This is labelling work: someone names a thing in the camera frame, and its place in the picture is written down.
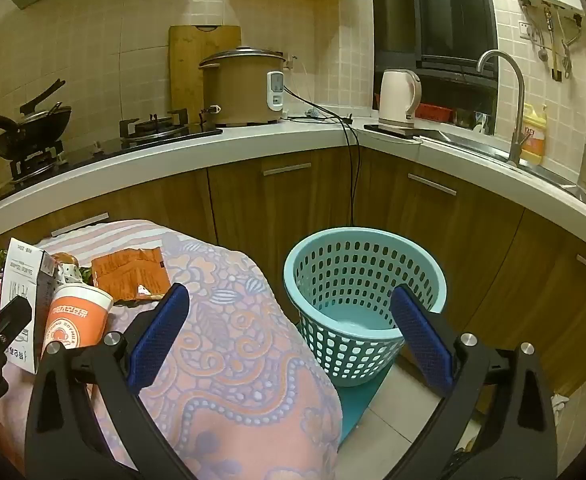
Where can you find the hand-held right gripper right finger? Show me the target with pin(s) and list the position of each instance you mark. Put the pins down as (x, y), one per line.
(423, 340)

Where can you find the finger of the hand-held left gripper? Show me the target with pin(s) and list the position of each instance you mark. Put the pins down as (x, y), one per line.
(10, 317)

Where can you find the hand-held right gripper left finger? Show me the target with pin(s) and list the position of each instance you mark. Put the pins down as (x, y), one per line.
(159, 340)

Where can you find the white carton box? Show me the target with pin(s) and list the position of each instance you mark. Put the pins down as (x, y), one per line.
(20, 280)

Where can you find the orange and white paper cup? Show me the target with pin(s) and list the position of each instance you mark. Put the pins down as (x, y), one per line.
(75, 312)

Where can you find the white spotted wrapper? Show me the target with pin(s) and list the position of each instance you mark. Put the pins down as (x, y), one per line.
(68, 274)

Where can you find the orange snack packet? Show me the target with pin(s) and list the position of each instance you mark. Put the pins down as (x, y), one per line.
(123, 272)

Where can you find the light blue perforated plastic basket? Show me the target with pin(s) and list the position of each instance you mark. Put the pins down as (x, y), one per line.
(323, 260)

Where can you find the pink patterned blanket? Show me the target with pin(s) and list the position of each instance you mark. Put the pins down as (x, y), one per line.
(233, 360)

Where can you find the teal floor mat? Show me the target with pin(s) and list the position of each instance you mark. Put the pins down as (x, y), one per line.
(363, 405)

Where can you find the wooden base cabinets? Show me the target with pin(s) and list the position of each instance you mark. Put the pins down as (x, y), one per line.
(273, 210)

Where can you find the black gas stove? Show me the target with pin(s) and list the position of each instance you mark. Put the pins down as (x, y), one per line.
(98, 147)

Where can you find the black wok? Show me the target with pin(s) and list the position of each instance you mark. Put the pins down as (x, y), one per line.
(43, 125)

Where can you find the red plastic tray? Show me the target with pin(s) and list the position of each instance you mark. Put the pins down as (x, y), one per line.
(433, 111)

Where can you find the yellow detergent bottle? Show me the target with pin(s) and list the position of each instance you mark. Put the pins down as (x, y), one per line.
(537, 135)

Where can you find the cream electric kettle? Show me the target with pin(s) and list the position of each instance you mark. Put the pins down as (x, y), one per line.
(395, 95)

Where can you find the beige rice cooker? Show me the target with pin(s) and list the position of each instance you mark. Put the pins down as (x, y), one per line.
(238, 90)

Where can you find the steel kitchen faucet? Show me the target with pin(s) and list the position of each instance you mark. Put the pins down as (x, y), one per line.
(518, 90)

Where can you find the white power meter plug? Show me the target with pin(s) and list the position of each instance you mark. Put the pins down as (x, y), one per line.
(275, 90)

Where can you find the wooden cutting board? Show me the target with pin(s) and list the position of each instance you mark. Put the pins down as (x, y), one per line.
(188, 60)

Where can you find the dark kitchen window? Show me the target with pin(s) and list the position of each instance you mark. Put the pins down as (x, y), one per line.
(448, 20)

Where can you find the white wall socket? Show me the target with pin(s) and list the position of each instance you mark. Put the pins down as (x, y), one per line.
(524, 30)

